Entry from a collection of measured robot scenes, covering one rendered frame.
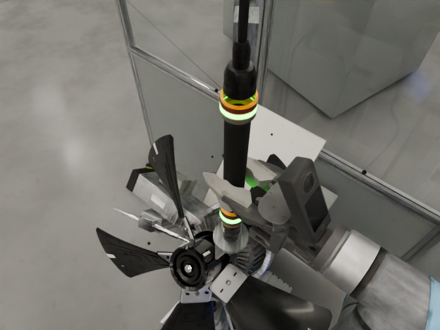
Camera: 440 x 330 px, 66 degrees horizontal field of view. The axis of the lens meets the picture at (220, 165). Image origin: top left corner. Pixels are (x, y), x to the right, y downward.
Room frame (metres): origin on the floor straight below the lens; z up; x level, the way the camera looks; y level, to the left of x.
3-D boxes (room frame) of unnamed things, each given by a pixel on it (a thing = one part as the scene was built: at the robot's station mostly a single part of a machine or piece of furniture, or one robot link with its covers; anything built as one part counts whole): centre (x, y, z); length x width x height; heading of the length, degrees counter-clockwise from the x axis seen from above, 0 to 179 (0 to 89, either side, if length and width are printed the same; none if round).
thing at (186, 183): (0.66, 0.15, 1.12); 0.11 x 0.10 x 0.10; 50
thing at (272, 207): (0.22, -0.11, 1.64); 0.12 x 0.08 x 0.09; 50
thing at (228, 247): (0.30, -0.02, 1.50); 0.09 x 0.07 x 0.10; 175
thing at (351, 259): (0.17, -0.17, 1.64); 0.08 x 0.05 x 0.08; 140
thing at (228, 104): (0.29, -0.02, 1.81); 0.04 x 0.04 x 0.03
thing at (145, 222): (0.52, 0.24, 1.08); 0.07 x 0.04 x 0.06; 61
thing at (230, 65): (0.29, -0.02, 1.66); 0.04 x 0.04 x 0.46
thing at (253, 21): (0.92, -0.08, 1.55); 0.10 x 0.07 x 0.08; 175
